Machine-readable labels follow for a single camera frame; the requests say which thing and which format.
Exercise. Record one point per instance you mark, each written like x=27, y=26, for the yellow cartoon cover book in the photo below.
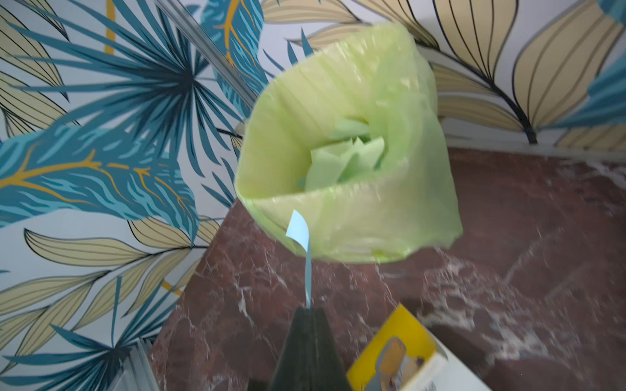
x=404, y=355

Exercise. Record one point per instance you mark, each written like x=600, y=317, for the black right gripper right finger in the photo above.
x=328, y=372

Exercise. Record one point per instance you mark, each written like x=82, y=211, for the green paper scraps in bin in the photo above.
x=351, y=151

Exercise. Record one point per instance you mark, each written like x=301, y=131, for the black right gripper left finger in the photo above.
x=293, y=369

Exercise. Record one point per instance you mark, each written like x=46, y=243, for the white bin with green bag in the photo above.
x=409, y=203

